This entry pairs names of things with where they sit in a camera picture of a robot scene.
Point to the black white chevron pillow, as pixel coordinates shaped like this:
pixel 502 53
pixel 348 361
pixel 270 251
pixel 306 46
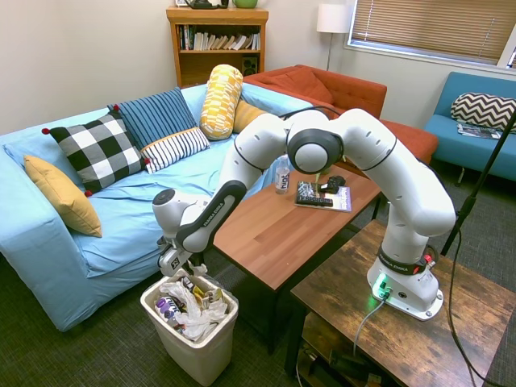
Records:
pixel 479 111

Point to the row of books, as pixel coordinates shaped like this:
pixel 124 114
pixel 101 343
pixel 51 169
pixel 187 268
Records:
pixel 219 41

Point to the green bowl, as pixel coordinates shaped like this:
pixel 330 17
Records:
pixel 245 3

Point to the wooden window blinds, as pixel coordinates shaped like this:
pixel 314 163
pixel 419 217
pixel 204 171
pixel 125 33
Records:
pixel 423 24

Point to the plain mustard yellow cushion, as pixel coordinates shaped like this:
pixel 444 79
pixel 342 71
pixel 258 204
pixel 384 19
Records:
pixel 64 197

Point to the wooden coffee table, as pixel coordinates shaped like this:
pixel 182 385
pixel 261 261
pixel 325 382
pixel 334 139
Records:
pixel 282 238

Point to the white navy striped cushion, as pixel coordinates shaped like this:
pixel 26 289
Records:
pixel 173 149

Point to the purple label plastic bottle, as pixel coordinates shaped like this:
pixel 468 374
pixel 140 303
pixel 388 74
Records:
pixel 169 308

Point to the wooden bookshelf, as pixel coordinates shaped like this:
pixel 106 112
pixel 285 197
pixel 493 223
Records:
pixel 213 64

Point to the rustic wooden robot table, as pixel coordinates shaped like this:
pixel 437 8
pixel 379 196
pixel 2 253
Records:
pixel 403 342

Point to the clear water bottle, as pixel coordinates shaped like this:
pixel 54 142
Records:
pixel 283 179

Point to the mustard striped cushion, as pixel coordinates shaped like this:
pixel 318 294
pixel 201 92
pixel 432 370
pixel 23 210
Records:
pixel 246 115

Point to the black game controller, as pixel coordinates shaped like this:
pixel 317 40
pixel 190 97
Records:
pixel 334 183

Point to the yellow patterned bolster pillow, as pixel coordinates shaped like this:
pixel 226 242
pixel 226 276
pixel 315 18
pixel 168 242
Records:
pixel 219 102

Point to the black white object on bookshelf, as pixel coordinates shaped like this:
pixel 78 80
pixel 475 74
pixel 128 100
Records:
pixel 205 3

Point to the blue striped cushion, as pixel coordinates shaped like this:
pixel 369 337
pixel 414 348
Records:
pixel 155 113

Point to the teal sofa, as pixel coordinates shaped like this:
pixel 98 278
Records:
pixel 463 149

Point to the black white checkered cushion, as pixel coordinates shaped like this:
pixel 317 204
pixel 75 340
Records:
pixel 101 149

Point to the purple cover magazine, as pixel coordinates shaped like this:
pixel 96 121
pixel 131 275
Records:
pixel 344 200

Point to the black bookshelf speaker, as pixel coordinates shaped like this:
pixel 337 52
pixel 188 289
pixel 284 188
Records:
pixel 250 65

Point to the beige plastic trash bin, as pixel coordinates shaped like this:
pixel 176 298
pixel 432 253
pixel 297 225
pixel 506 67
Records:
pixel 193 359

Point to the white crumpled trash bag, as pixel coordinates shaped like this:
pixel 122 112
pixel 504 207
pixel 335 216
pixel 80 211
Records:
pixel 197 318

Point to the black camera stand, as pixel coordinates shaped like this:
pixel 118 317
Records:
pixel 477 189

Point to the orange sofa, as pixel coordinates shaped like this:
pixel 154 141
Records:
pixel 346 88

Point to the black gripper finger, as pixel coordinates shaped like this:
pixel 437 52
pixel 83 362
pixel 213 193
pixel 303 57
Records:
pixel 188 265

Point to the stack of magazines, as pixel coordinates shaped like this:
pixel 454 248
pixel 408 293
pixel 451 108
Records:
pixel 477 131

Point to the white shade floor lamp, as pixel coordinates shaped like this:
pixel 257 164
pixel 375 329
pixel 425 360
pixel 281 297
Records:
pixel 332 18

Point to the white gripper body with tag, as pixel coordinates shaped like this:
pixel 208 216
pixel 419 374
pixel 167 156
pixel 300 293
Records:
pixel 173 262

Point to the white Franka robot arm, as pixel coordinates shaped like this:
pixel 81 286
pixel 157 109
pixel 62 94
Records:
pixel 411 193

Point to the black patterned book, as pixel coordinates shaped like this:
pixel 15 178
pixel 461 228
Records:
pixel 308 195

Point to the light blue sofa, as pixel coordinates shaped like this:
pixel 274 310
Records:
pixel 133 201

